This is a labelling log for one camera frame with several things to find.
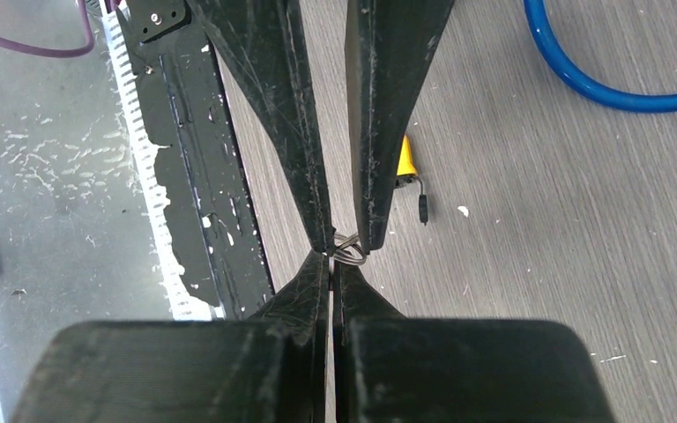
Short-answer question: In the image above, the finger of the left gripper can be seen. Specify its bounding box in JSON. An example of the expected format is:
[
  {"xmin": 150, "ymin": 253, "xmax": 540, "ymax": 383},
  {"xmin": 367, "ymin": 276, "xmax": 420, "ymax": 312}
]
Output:
[
  {"xmin": 190, "ymin": 0, "xmax": 335, "ymax": 256},
  {"xmin": 345, "ymin": 0, "xmax": 454, "ymax": 252}
]

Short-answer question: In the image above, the yellow black padlock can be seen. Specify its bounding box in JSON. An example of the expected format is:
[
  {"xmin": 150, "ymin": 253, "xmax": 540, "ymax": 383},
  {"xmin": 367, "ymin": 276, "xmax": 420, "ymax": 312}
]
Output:
[{"xmin": 396, "ymin": 135, "xmax": 428, "ymax": 225}]

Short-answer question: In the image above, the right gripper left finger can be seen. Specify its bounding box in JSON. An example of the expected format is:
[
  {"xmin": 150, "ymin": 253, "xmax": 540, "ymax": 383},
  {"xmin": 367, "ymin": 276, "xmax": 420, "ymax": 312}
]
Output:
[{"xmin": 12, "ymin": 253, "xmax": 329, "ymax": 422}]

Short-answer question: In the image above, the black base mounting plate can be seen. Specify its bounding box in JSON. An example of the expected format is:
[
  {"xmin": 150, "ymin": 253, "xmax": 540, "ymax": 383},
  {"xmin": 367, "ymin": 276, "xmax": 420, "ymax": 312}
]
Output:
[{"xmin": 117, "ymin": 1, "xmax": 273, "ymax": 320}]

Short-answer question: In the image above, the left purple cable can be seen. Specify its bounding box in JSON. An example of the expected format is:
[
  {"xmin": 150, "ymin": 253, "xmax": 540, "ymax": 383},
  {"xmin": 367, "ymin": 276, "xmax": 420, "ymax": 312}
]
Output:
[{"xmin": 0, "ymin": 0, "xmax": 123, "ymax": 59}]

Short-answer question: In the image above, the blue ring hoop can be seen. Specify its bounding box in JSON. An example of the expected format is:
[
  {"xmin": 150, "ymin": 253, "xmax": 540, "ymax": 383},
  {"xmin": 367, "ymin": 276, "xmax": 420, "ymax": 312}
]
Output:
[{"xmin": 523, "ymin": 0, "xmax": 677, "ymax": 114}]

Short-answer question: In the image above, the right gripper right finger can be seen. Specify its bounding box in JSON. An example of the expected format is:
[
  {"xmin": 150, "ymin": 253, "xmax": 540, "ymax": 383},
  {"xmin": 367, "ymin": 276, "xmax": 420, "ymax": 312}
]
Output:
[{"xmin": 331, "ymin": 264, "xmax": 614, "ymax": 422}]

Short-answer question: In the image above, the silver key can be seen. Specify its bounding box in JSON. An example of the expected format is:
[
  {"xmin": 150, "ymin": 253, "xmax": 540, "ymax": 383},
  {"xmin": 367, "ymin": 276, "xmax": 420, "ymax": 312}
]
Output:
[{"xmin": 333, "ymin": 232, "xmax": 368, "ymax": 266}]

